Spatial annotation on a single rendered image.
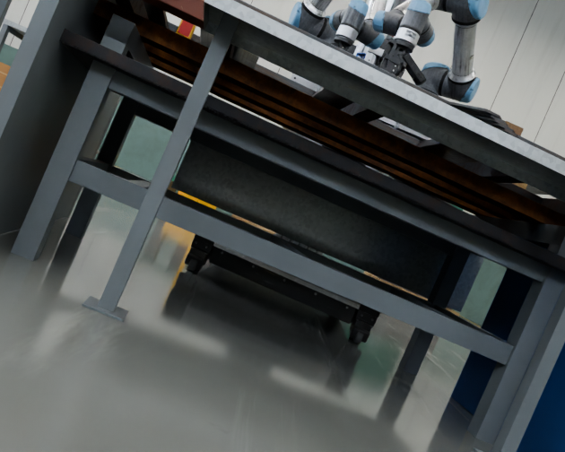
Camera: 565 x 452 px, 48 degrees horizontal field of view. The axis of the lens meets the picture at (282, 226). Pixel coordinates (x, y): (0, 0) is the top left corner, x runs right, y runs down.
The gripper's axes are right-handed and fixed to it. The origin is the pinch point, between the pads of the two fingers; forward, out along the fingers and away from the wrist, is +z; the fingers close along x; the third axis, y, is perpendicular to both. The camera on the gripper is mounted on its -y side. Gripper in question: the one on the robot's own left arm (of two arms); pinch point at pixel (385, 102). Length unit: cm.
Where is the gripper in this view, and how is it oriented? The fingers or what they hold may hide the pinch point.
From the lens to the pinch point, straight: 217.6
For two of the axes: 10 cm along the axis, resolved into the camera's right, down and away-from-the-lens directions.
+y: -9.1, -3.9, -1.5
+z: -4.0, 9.2, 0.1
